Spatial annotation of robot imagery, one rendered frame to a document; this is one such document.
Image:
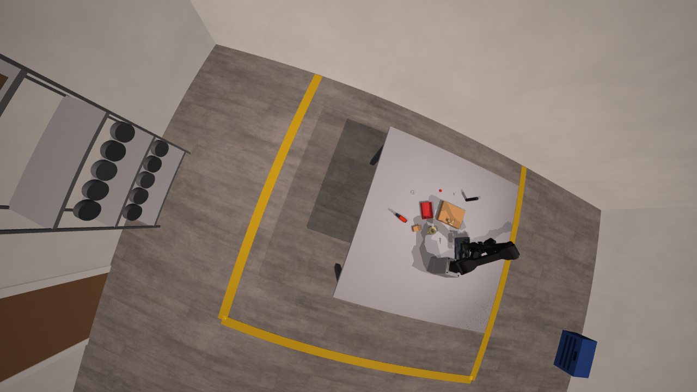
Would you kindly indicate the red-handled screwdriver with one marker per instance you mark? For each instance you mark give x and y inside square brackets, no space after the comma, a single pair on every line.
[400,217]

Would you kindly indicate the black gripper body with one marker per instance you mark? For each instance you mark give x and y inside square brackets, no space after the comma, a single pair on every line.
[465,247]

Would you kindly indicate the light wooden board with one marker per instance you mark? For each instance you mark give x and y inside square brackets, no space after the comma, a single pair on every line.
[449,211]

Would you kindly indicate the red open tray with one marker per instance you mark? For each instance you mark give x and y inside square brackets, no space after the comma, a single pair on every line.
[426,210]

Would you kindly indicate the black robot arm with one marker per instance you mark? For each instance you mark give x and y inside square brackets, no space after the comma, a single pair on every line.
[504,251]

